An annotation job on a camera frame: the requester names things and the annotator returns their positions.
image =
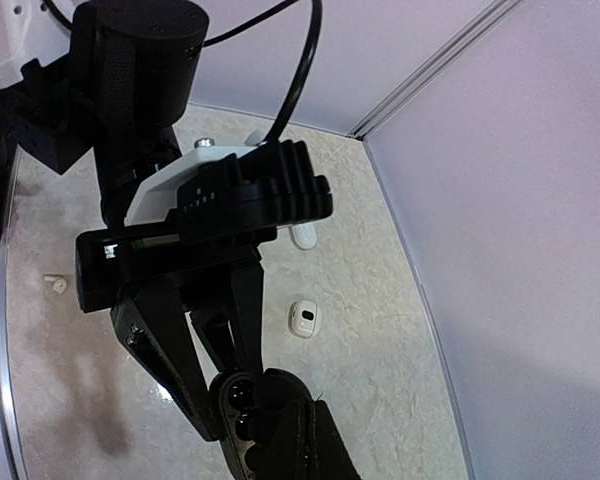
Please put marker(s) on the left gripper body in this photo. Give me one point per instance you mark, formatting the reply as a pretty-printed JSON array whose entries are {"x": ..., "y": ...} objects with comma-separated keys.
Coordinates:
[{"x": 107, "y": 260}]

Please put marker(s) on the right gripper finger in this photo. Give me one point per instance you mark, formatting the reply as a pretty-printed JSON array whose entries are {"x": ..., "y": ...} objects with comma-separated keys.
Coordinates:
[{"x": 295, "y": 436}]

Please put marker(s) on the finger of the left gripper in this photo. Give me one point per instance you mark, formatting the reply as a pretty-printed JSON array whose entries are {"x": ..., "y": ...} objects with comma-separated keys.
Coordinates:
[
  {"x": 150, "y": 323},
  {"x": 227, "y": 317}
]

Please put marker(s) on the white oval charging case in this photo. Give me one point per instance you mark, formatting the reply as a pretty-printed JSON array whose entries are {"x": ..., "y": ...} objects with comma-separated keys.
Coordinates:
[{"x": 303, "y": 235}]

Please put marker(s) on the black charging case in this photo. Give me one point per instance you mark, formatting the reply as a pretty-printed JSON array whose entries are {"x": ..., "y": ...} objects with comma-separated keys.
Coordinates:
[{"x": 232, "y": 395}]

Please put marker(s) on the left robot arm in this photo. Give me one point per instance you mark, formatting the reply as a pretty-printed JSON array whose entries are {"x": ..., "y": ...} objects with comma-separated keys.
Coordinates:
[{"x": 117, "y": 94}]

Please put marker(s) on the white open charging case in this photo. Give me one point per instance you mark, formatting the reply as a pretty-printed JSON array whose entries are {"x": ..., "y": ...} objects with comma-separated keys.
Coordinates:
[{"x": 304, "y": 318}]

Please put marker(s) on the white stem earbud lower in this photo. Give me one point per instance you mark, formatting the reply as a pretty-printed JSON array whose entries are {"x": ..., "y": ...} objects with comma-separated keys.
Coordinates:
[{"x": 58, "y": 283}]

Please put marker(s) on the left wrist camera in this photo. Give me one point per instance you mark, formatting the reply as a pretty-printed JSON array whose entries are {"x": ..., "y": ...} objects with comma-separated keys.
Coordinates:
[{"x": 216, "y": 192}]

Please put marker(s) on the left aluminium corner post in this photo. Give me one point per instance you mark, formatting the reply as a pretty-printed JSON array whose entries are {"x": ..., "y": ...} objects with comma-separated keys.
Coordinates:
[{"x": 442, "y": 58}]

